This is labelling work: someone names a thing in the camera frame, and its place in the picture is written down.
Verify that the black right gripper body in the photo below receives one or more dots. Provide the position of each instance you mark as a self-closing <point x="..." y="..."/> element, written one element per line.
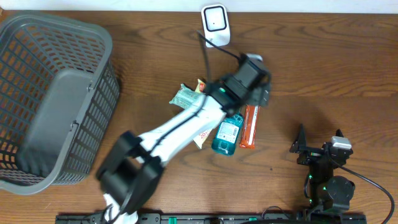
<point x="310" y="156"/>

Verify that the grey plastic shopping basket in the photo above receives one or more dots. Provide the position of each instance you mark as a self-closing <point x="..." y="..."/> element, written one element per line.
<point x="58" y="95"/>

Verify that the orange snack bar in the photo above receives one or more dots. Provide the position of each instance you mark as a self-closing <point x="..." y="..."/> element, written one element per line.
<point x="249" y="129"/>

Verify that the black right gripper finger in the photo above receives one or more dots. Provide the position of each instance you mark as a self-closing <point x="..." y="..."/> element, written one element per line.
<point x="339" y="133"/>
<point x="300" y="143"/>

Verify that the blue mouthwash bottle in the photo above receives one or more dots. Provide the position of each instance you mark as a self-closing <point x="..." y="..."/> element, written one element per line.
<point x="226" y="136"/>

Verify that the yellow snack bag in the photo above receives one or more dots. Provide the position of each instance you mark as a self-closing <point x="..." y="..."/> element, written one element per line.
<point x="201" y="138"/>

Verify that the white barcode scanner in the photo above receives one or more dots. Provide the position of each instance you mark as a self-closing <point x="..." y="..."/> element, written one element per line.
<point x="216" y="24"/>

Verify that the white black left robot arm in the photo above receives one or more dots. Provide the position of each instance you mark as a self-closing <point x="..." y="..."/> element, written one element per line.
<point x="130" y="173"/>

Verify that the green wet wipes pack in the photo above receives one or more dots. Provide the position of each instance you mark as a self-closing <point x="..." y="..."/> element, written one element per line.
<point x="185" y="97"/>

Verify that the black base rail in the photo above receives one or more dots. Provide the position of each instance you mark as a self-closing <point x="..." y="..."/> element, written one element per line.
<point x="156" y="218"/>

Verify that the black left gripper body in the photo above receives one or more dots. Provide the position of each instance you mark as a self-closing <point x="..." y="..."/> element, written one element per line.
<point x="255" y="94"/>

